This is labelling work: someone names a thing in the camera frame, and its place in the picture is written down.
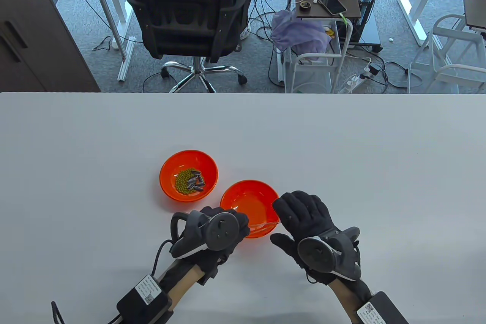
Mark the person's left hand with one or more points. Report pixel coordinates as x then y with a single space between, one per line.
245 225

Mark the person's right hand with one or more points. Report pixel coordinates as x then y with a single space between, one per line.
300 210

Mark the thin metal tweezers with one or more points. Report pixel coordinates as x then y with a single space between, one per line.
265 225

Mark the orange plastic bowl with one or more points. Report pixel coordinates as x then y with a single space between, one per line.
171 183
246 202

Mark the grey hand controller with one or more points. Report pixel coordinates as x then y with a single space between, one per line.
222 231
315 255

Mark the pile of striped sunflower seeds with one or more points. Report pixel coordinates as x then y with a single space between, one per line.
195 180

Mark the person's left forearm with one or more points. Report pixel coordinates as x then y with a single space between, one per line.
186 282

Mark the heap of green mung beans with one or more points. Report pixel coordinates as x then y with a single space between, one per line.
181 183

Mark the black left wrist sensor box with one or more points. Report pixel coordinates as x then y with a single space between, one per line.
140 301

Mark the black wrist sensor box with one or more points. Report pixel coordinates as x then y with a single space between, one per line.
140 301
387 308

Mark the black right wrist sensor box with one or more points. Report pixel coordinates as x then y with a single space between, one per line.
387 308

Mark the white power strip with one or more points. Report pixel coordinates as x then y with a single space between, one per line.
351 82

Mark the black power adapter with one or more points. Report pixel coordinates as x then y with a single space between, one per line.
374 70

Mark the purple cloth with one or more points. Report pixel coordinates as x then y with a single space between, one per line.
300 33

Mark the black mesh office chair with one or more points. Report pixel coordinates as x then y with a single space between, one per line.
190 35

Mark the black tape roll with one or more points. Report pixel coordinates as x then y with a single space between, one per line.
305 8

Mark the aluminium profile bar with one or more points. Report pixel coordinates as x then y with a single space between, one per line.
125 62

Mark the black smartphone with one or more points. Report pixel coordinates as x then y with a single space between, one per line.
333 4

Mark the white cart with brown top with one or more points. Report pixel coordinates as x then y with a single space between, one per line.
349 1

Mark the white desk leg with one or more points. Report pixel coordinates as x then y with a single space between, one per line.
412 16
121 8

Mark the dark grey cabinet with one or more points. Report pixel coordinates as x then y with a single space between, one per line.
30 35

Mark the white stool frame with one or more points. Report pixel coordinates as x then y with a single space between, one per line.
455 31

